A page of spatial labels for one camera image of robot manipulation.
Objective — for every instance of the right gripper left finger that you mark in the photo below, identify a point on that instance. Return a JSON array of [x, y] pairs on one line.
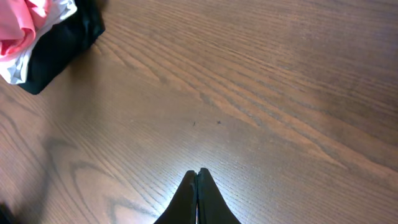
[[182, 208]]

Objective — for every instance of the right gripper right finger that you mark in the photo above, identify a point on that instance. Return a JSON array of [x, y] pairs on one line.
[[212, 208]]

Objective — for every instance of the pink shirt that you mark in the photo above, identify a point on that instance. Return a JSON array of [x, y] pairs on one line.
[[20, 20]]

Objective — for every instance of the black folded shirt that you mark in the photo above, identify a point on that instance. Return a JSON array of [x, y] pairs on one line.
[[65, 41]]

